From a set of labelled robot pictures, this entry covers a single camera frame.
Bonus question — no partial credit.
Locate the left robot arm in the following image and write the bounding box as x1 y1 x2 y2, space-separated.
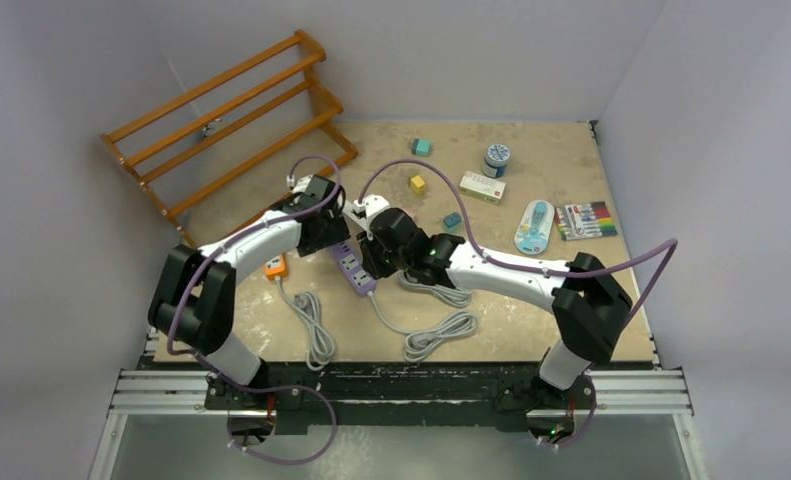
147 174 349 389

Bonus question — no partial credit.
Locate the small white green box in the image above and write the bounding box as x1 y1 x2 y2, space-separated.
458 171 506 205

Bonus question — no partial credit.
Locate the grey orange strip cable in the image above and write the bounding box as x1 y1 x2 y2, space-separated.
274 278 337 372

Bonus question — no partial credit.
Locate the teal charger plug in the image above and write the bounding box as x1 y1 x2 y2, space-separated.
411 138 432 157

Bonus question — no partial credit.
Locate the orange power strip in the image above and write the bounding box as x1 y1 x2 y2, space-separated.
263 254 288 281

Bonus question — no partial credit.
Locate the grey white strip cable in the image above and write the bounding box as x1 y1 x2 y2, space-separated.
396 270 475 309

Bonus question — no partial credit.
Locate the dark blue charger plug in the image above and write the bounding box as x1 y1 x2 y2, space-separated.
442 212 463 232

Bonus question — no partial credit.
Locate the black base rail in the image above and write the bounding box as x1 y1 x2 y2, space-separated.
136 357 661 435

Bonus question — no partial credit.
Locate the round blue white jar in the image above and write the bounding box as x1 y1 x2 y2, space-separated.
481 143 511 178

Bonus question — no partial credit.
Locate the wooden shoe rack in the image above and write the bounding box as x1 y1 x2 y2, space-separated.
99 30 359 245

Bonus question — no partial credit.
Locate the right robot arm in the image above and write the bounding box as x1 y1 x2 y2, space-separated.
356 208 633 391

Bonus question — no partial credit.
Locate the purple power strip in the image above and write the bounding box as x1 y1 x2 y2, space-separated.
327 242 376 297

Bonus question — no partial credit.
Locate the white power strip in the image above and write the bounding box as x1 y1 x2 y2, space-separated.
343 200 370 234

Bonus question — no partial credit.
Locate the blue white oval toy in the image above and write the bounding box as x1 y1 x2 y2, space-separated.
514 200 555 256

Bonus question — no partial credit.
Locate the grey purple strip cable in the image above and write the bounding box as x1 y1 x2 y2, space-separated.
367 294 480 364

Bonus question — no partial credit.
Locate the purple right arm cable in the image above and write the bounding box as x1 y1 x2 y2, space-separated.
357 159 679 452

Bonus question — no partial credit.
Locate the coloured marker pen set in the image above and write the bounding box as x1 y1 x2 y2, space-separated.
555 201 618 241

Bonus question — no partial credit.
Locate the yellow charger plug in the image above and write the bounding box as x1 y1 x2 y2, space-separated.
408 175 427 196

